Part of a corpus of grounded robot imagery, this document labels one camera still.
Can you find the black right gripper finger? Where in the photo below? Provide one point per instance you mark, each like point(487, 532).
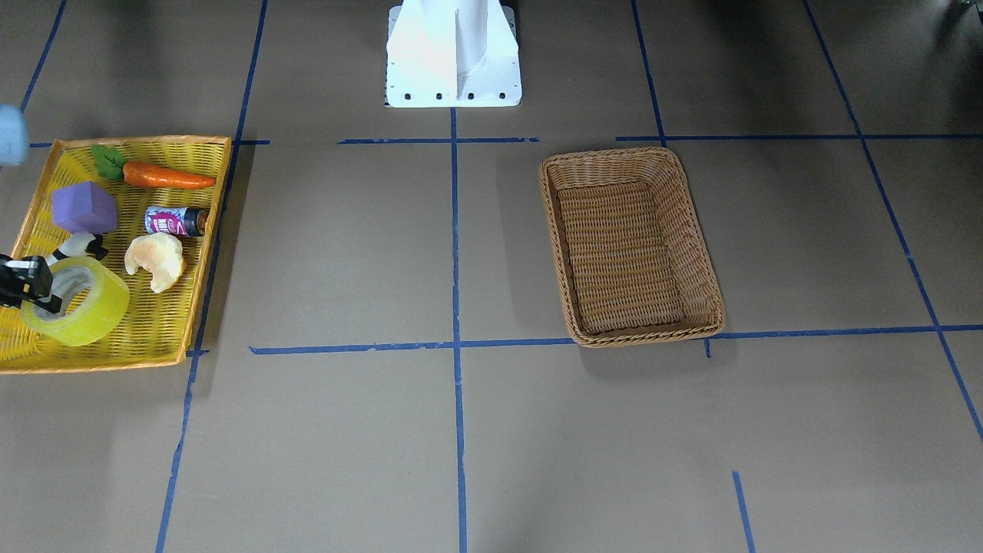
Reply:
point(24, 272)
point(16, 295)

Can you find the yellow tape roll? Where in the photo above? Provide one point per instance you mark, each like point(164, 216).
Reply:
point(94, 301)

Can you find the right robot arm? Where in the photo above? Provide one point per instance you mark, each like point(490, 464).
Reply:
point(14, 151)

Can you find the yellow woven basket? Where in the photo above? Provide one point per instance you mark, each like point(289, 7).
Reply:
point(158, 328)

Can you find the brown wicker basket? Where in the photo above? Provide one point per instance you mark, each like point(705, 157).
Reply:
point(631, 263)

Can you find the toy panda figure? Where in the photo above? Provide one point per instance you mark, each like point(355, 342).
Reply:
point(81, 244)

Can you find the purple foam block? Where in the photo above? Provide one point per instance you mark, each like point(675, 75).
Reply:
point(84, 207)

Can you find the toy bread croissant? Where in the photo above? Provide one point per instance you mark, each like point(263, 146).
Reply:
point(161, 255)

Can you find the toy carrot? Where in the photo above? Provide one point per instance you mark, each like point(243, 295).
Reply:
point(112, 165)

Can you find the small drink can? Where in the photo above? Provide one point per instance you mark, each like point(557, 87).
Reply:
point(176, 221)

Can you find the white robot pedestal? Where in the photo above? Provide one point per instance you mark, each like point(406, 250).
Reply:
point(452, 54)

